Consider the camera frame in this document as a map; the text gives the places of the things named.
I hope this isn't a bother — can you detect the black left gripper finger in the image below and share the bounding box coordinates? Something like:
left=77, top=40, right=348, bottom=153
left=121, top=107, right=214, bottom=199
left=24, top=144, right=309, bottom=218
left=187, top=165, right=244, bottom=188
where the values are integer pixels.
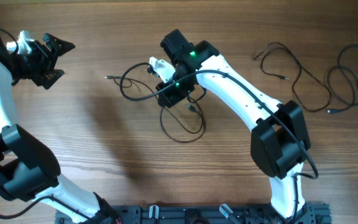
left=42, top=69, right=65, bottom=90
left=42, top=33, right=75, bottom=58

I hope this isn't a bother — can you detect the black cable bundle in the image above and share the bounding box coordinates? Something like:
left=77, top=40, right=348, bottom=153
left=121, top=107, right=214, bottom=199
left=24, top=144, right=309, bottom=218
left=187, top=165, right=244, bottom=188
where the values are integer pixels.
left=104, top=75, right=207, bottom=144

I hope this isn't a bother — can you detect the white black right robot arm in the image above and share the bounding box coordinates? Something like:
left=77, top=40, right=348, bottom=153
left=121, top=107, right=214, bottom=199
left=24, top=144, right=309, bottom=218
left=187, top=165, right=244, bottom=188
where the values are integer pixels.
left=149, top=29, right=310, bottom=218

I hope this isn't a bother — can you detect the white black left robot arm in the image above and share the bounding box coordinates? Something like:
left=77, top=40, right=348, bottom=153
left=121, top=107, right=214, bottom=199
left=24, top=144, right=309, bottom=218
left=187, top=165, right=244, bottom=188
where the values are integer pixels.
left=0, top=31, right=103, bottom=223

